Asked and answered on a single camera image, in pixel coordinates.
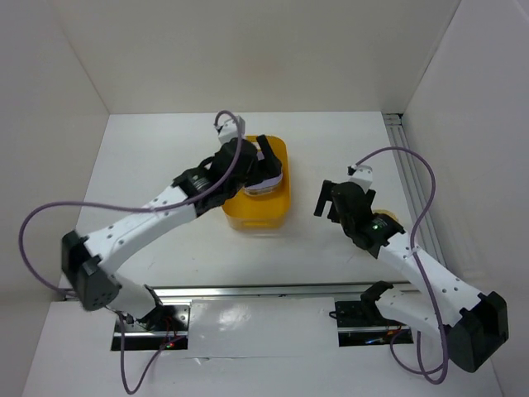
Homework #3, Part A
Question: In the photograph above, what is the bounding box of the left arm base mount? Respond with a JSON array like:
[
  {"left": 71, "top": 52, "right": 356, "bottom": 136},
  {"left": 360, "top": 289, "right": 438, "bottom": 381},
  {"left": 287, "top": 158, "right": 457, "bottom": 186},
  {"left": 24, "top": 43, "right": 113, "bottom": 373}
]
[{"left": 123, "top": 300, "right": 191, "bottom": 352}]

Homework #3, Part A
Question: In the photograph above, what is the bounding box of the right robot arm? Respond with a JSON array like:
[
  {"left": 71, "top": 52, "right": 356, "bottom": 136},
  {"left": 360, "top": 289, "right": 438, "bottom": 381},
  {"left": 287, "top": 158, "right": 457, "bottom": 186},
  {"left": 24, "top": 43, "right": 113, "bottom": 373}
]
[{"left": 314, "top": 180, "right": 508, "bottom": 373}]

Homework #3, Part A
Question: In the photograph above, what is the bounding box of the aluminium rail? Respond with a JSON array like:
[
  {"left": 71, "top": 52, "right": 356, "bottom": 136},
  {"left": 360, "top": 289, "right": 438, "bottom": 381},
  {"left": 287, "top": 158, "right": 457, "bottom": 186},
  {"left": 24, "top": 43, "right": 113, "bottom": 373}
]
[
  {"left": 382, "top": 113, "right": 446, "bottom": 265},
  {"left": 61, "top": 281, "right": 414, "bottom": 299}
]

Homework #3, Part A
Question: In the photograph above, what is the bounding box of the yellow plastic bin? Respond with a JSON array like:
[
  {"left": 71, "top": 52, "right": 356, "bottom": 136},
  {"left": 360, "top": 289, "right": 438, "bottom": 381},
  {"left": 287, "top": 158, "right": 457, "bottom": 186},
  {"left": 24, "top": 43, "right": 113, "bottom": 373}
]
[{"left": 222, "top": 136, "right": 291, "bottom": 231}]

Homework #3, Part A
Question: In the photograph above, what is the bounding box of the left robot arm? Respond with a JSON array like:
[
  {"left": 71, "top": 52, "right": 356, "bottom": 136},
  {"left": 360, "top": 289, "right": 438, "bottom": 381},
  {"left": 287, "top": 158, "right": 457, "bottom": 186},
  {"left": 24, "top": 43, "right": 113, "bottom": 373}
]
[{"left": 61, "top": 135, "right": 282, "bottom": 330}]

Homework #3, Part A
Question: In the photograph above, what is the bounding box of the yellow panda plate right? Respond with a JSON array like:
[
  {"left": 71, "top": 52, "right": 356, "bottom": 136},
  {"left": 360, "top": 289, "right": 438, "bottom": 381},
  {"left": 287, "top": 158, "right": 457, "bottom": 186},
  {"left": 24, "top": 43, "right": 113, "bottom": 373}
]
[{"left": 374, "top": 209, "right": 400, "bottom": 223}]

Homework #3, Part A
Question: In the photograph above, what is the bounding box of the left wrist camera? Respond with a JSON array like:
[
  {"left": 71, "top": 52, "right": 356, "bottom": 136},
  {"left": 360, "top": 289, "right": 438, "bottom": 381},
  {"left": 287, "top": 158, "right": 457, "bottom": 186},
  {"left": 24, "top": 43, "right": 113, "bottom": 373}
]
[{"left": 215, "top": 116, "right": 245, "bottom": 145}]

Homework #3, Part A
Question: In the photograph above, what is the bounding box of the aluminium rail right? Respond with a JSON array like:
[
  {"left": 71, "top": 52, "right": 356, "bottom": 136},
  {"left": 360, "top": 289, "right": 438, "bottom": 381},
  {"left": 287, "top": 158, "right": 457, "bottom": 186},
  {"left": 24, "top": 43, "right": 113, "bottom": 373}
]
[{"left": 382, "top": 113, "right": 446, "bottom": 265}]

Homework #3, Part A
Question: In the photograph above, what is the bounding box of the aluminium rail front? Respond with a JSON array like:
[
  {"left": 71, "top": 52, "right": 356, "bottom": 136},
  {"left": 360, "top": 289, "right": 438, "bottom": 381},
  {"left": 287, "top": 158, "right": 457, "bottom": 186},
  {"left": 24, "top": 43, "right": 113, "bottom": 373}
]
[{"left": 61, "top": 281, "right": 414, "bottom": 299}]

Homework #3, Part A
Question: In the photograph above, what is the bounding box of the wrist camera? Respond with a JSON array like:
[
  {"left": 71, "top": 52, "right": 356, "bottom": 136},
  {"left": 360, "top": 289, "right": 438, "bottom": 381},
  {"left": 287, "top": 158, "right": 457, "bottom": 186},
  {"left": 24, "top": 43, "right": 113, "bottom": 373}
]
[
  {"left": 215, "top": 116, "right": 245, "bottom": 145},
  {"left": 347, "top": 165, "right": 373, "bottom": 193}
]

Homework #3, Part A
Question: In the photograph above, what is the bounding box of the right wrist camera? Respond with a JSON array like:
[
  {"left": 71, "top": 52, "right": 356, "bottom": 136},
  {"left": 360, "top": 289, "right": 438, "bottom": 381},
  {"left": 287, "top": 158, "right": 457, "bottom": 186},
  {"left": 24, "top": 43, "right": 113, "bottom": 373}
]
[{"left": 347, "top": 165, "right": 373, "bottom": 193}]

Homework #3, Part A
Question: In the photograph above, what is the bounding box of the purple plate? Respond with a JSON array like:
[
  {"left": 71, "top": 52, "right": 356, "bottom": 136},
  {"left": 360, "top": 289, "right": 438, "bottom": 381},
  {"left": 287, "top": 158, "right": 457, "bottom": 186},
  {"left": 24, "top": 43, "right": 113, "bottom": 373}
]
[{"left": 244, "top": 152, "right": 282, "bottom": 189}]

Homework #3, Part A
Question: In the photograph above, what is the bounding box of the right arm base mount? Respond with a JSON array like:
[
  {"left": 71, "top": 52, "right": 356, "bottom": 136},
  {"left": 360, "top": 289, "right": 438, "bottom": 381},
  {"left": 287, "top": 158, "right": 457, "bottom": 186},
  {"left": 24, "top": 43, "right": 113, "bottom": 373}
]
[{"left": 329, "top": 300, "right": 412, "bottom": 347}]

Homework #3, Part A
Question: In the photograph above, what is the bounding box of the cream plate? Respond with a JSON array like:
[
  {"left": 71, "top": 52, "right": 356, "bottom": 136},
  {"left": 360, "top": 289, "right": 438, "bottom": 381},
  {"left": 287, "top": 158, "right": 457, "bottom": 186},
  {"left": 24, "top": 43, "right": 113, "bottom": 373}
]
[{"left": 244, "top": 186, "right": 276, "bottom": 197}]

